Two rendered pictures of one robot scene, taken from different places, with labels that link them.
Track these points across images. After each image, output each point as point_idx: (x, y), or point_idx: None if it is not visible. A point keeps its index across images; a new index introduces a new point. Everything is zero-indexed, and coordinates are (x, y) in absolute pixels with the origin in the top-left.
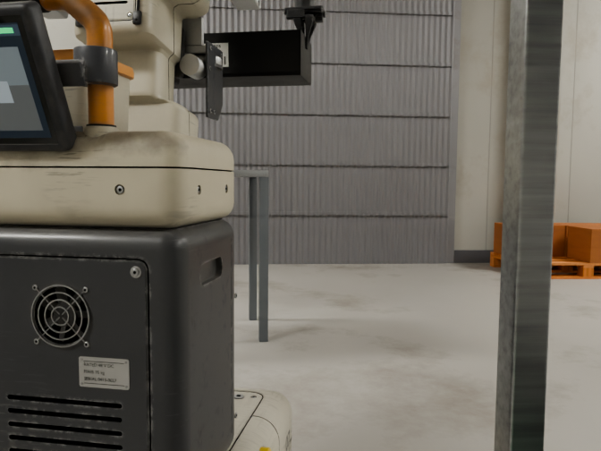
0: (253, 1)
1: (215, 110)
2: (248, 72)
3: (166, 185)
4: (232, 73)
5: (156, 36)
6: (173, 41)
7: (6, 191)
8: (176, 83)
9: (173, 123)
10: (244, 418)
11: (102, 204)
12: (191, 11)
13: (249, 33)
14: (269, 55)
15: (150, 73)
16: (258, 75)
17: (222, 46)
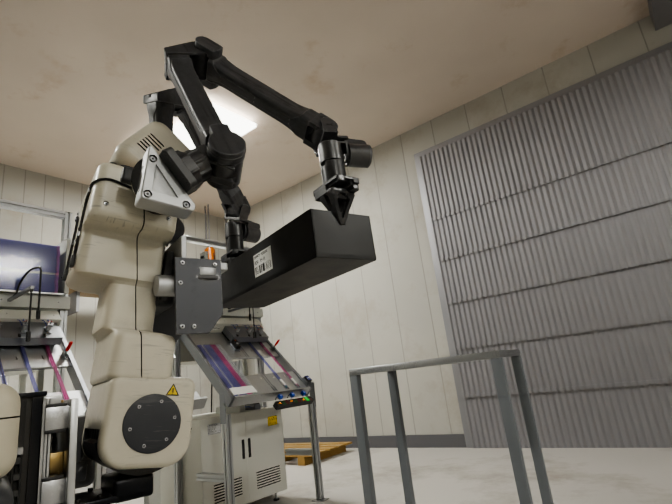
0: (172, 206)
1: (195, 324)
2: (284, 269)
3: None
4: (275, 274)
5: (91, 271)
6: (137, 268)
7: None
8: (166, 305)
9: (112, 352)
10: None
11: None
12: (156, 235)
13: (281, 229)
14: (294, 246)
15: (105, 306)
16: (290, 269)
17: (267, 250)
